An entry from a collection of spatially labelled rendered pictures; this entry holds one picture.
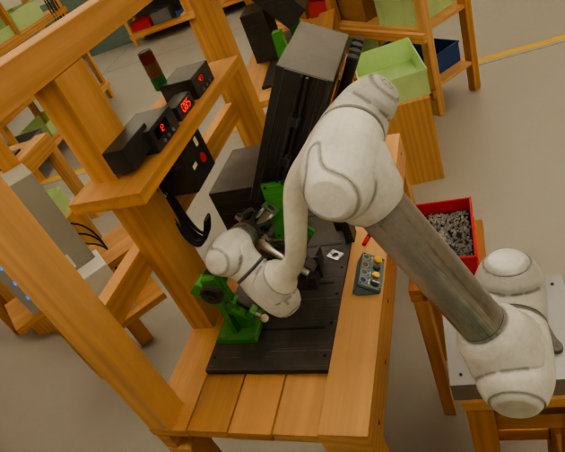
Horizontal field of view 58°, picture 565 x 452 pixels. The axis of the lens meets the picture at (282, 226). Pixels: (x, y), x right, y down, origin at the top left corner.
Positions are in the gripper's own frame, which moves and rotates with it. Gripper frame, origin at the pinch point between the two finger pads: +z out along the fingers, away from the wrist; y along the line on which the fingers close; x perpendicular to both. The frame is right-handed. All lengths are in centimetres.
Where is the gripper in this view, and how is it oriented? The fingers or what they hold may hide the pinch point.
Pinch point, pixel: (265, 214)
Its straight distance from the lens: 168.3
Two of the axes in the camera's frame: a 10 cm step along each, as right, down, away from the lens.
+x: -5.0, 7.5, 4.3
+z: 2.8, -3.3, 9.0
